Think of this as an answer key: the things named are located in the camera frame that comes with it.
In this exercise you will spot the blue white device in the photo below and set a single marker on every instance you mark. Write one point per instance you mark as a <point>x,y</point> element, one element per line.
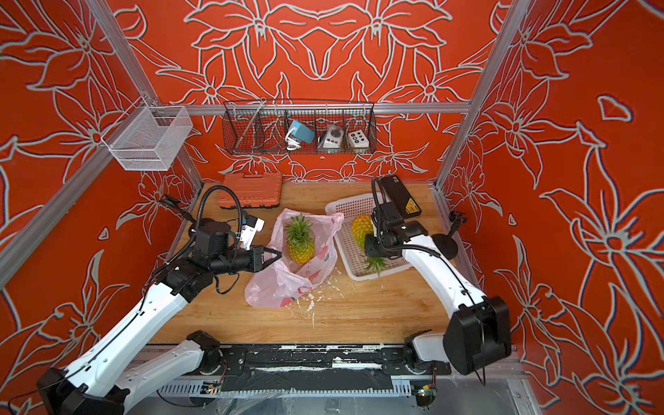
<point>298,134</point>

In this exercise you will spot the white plastic basket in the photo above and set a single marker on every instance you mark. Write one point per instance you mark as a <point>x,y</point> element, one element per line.
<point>351,255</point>

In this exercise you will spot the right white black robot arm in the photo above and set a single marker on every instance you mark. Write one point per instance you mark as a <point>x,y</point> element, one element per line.
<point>478,332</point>

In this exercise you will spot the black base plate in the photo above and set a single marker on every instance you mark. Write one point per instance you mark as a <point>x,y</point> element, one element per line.
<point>347,368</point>

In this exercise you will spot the black box yellow label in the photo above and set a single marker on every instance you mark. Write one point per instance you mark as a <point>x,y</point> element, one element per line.
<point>400,196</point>

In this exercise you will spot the black round stand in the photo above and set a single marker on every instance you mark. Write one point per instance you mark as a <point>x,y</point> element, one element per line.
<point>174,204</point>
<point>445,241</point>

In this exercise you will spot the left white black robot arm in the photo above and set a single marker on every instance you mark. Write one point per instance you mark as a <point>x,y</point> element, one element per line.
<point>101,380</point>

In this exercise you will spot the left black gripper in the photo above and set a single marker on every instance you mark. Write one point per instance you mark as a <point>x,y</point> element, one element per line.
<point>257,254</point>

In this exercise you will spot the orange tool case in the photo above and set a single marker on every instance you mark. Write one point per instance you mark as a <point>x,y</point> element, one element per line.
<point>256,190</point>

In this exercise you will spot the left black round stand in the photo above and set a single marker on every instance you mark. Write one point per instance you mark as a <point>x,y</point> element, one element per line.
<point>174,204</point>

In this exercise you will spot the white button box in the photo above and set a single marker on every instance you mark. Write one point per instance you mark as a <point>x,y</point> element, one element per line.
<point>358,141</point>

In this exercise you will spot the white knob device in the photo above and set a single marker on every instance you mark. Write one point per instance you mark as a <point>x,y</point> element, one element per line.
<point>332,138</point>

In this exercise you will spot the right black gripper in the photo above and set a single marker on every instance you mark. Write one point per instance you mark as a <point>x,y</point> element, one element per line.
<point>370,250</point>

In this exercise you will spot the black wire wall basket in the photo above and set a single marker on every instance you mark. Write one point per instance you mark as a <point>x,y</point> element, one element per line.
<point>258,127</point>

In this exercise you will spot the pink plastic bag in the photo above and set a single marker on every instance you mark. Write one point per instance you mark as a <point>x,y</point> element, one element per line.
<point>296,274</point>

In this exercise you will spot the right black round stand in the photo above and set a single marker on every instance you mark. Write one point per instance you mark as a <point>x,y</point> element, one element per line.
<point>445,241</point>

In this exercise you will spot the clear wire wall basket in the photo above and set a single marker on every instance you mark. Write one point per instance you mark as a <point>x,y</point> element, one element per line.
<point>149,140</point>

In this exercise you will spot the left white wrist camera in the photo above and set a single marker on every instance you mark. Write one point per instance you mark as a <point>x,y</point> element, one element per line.
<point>250,226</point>

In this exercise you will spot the yellow pineapple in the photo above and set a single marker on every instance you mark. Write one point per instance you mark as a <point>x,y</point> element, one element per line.
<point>299,240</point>
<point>361,227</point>

